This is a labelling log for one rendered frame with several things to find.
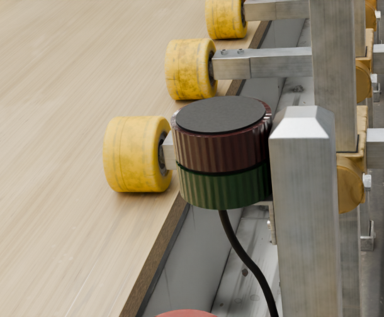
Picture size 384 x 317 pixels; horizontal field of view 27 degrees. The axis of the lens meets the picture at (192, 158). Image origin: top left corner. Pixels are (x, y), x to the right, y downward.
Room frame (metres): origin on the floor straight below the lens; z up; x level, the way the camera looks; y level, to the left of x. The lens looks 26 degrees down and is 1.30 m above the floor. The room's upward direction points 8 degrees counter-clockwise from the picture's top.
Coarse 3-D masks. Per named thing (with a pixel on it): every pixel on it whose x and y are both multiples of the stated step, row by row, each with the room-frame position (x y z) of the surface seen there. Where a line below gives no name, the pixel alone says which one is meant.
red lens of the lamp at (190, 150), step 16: (176, 112) 0.44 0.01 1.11; (176, 128) 0.42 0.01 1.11; (256, 128) 0.40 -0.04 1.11; (176, 144) 0.42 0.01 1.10; (192, 144) 0.41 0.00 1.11; (208, 144) 0.40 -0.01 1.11; (224, 144) 0.40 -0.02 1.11; (240, 144) 0.40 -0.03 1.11; (256, 144) 0.40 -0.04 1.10; (192, 160) 0.41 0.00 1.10; (208, 160) 0.40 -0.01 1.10; (224, 160) 0.40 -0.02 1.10; (240, 160) 0.40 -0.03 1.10; (256, 160) 0.40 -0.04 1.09
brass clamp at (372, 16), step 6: (366, 0) 1.11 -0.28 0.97; (372, 0) 1.11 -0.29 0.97; (366, 6) 1.09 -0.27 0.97; (372, 6) 1.10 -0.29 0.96; (366, 12) 1.09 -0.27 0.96; (372, 12) 1.09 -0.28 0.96; (378, 12) 1.10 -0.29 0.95; (366, 18) 1.09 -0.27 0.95; (372, 18) 1.09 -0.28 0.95; (378, 18) 1.09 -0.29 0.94; (366, 24) 1.09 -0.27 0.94; (372, 24) 1.09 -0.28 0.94
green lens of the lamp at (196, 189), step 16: (176, 160) 0.43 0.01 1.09; (192, 176) 0.41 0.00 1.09; (208, 176) 0.40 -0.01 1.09; (224, 176) 0.40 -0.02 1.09; (240, 176) 0.40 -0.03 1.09; (256, 176) 0.40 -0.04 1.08; (192, 192) 0.41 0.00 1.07; (208, 192) 0.40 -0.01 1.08; (224, 192) 0.40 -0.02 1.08; (240, 192) 0.40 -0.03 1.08; (256, 192) 0.40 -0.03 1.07; (208, 208) 0.40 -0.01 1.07; (224, 208) 0.40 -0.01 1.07
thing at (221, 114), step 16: (224, 96) 0.45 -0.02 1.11; (240, 96) 0.45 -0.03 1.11; (192, 112) 0.44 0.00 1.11; (208, 112) 0.43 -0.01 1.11; (224, 112) 0.43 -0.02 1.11; (240, 112) 0.43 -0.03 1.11; (256, 112) 0.42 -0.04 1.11; (192, 128) 0.41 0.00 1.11; (208, 128) 0.41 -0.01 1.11; (224, 128) 0.41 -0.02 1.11; (240, 128) 0.40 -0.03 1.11; (272, 192) 0.41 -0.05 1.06; (272, 208) 0.40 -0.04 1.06; (224, 224) 0.43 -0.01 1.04; (272, 224) 0.40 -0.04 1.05; (272, 240) 0.40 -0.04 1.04; (240, 256) 0.42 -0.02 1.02; (256, 272) 0.42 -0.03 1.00; (272, 304) 0.42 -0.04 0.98
